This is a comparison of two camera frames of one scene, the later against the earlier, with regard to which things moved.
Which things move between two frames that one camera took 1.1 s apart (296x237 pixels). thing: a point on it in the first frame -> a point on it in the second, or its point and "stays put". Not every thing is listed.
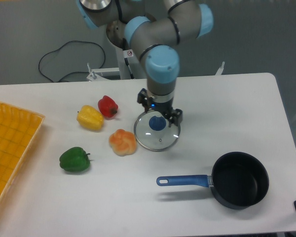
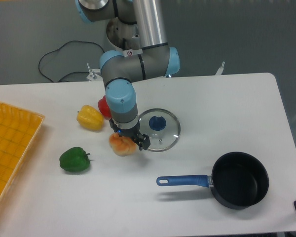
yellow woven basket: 13,132 stays put
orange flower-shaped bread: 123,142 stays put
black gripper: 175,118 -> 143,140
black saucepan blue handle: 239,180 stays put
